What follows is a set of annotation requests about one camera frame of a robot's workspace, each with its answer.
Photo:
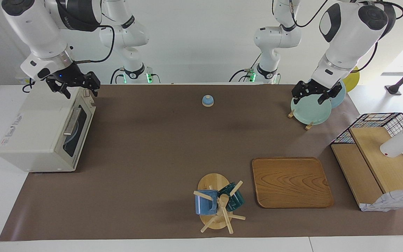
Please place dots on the dark green mug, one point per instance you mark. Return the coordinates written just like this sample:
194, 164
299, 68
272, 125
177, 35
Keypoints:
234, 201

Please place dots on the pale green plate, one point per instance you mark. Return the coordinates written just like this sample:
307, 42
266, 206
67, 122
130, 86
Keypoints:
310, 113

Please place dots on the pale blue smooth plate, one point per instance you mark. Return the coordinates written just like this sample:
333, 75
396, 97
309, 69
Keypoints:
340, 99

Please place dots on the wooden mug tree stand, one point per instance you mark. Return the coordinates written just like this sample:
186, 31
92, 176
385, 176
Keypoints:
212, 182

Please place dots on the blue mug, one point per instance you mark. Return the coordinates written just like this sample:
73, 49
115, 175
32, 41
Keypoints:
205, 206

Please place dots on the cream toaster oven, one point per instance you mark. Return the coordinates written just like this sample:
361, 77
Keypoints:
33, 126

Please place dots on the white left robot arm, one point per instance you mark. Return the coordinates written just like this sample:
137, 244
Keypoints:
348, 38

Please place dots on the white cylindrical cup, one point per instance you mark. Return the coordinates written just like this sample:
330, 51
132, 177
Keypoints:
397, 145

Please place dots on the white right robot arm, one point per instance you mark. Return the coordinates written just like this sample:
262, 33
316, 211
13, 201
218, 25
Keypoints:
37, 31

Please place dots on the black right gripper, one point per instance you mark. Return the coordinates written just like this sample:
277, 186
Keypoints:
68, 77

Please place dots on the wooden plate rack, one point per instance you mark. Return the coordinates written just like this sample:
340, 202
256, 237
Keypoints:
309, 126

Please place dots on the brown table mat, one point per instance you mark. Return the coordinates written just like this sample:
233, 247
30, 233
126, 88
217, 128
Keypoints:
152, 192

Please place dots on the light blue ribbed plate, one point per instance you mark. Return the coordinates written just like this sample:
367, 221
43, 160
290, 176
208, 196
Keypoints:
72, 141

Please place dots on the yellow plate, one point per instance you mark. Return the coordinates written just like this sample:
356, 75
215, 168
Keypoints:
352, 82

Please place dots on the wooden serving tray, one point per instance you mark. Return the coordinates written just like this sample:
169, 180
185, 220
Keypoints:
292, 182

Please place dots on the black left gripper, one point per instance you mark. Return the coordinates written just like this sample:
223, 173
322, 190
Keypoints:
315, 87

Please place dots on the white power strip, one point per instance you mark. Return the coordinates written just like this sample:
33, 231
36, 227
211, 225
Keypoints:
19, 77

